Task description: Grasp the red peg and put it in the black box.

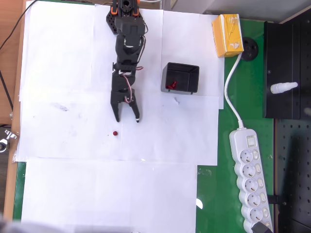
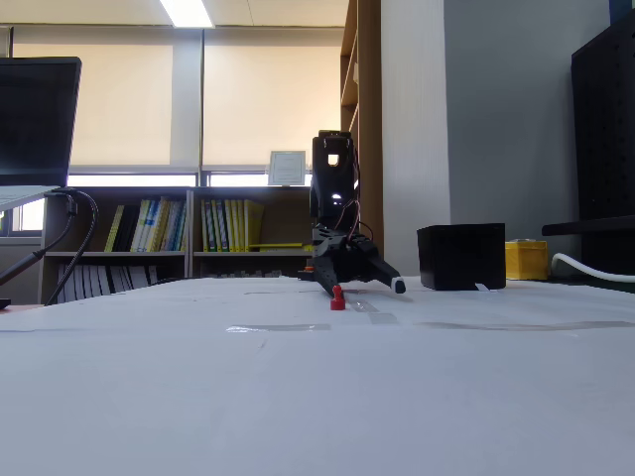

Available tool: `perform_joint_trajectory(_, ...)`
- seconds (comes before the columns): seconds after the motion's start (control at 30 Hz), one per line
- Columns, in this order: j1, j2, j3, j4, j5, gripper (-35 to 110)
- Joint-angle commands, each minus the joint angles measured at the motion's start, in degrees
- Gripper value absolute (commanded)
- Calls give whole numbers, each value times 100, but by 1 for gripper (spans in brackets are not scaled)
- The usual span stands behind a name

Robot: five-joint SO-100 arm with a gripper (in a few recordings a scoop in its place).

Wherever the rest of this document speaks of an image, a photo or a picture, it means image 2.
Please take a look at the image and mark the black open box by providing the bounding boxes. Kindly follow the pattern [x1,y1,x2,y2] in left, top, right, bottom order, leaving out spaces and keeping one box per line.
[416,222,508,293]

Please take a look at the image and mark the yellow cardboard box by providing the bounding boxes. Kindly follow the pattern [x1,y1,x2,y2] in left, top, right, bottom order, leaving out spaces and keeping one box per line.
[504,238,550,282]

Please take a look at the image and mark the clear adhesive tape strip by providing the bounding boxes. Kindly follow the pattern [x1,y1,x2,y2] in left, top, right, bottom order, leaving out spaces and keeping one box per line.
[345,297,401,326]
[225,323,332,334]

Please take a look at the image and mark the thick yellow book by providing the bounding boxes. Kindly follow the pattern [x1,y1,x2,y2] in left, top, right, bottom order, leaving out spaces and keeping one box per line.
[242,198,266,253]

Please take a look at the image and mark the framed white certificate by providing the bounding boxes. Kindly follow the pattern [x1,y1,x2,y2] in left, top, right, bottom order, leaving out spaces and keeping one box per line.
[267,149,308,187]

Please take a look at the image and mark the tall wooden bookshelf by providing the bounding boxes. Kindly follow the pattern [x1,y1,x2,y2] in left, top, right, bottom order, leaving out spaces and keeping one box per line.
[339,0,385,275]

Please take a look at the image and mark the low wooden bookshelf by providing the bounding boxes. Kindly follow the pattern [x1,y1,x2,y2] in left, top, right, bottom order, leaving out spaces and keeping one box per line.
[40,184,316,304]

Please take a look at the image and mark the beige roller blind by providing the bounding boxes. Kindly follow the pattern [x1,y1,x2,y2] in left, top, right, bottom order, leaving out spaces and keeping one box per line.
[12,43,175,168]
[203,44,344,167]

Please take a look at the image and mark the black metal shelf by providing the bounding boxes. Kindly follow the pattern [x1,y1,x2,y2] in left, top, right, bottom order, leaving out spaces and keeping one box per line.
[541,214,635,238]

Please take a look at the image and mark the thin yellow book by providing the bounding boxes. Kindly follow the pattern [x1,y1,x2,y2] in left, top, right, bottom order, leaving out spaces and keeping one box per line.
[103,203,126,254]

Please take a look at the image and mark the black pegboard panel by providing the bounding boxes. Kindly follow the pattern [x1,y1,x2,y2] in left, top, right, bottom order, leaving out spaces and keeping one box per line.
[570,9,635,222]

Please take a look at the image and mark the ceiling light panel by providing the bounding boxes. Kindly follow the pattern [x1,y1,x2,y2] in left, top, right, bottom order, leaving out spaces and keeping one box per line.
[158,0,214,29]

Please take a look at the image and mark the silver laptop stand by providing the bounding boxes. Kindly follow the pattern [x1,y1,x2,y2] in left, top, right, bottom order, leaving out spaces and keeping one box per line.
[0,184,62,213]

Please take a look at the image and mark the black laptop screen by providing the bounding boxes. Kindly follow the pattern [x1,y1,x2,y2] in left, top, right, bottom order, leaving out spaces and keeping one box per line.
[0,56,83,188]

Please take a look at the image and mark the red and white servo wires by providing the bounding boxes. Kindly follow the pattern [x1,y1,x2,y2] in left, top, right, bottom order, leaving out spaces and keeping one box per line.
[332,143,375,244]

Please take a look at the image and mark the white power cable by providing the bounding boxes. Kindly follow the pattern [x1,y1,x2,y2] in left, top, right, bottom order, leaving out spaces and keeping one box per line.
[550,252,635,285]

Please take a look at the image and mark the thin black cable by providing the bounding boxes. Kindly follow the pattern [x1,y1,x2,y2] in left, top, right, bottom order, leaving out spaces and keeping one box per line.
[43,188,100,306]

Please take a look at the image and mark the thick black cable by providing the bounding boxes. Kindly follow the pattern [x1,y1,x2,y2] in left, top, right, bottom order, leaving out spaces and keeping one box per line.
[0,195,78,288]

